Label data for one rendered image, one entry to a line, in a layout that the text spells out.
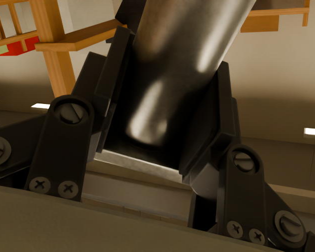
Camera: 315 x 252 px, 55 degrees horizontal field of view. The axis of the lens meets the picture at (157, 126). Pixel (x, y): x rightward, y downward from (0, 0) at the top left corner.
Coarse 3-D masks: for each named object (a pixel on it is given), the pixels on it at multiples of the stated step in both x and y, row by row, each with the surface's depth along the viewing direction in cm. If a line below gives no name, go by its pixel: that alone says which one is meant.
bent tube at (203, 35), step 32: (160, 0) 8; (192, 0) 8; (224, 0) 8; (160, 32) 9; (192, 32) 8; (224, 32) 8; (128, 64) 10; (160, 64) 9; (192, 64) 9; (128, 96) 11; (160, 96) 10; (192, 96) 10; (128, 128) 11; (160, 128) 11; (128, 160) 12; (160, 160) 12
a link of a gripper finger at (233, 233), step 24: (240, 144) 9; (240, 168) 9; (192, 192) 11; (240, 192) 8; (264, 192) 8; (192, 216) 10; (216, 216) 8; (240, 216) 8; (264, 216) 8; (264, 240) 7
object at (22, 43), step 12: (0, 0) 471; (12, 0) 490; (24, 0) 516; (12, 12) 498; (0, 24) 527; (0, 36) 533; (12, 36) 501; (24, 36) 518; (36, 36) 552; (0, 48) 488; (12, 48) 510; (24, 48) 525
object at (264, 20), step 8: (288, 8) 465; (296, 8) 460; (304, 8) 456; (248, 16) 502; (256, 16) 498; (264, 16) 494; (272, 16) 490; (304, 16) 464; (248, 24) 508; (256, 24) 504; (264, 24) 500; (272, 24) 496; (304, 24) 469; (240, 32) 517
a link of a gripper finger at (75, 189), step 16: (64, 96) 8; (48, 112) 8; (64, 112) 8; (80, 112) 8; (48, 128) 8; (64, 128) 8; (80, 128) 8; (48, 144) 7; (64, 144) 7; (80, 144) 8; (32, 160) 7; (48, 160) 7; (64, 160) 7; (80, 160) 7; (32, 176) 7; (48, 176) 7; (64, 176) 7; (80, 176) 7; (48, 192) 7; (64, 192) 7; (80, 192) 7
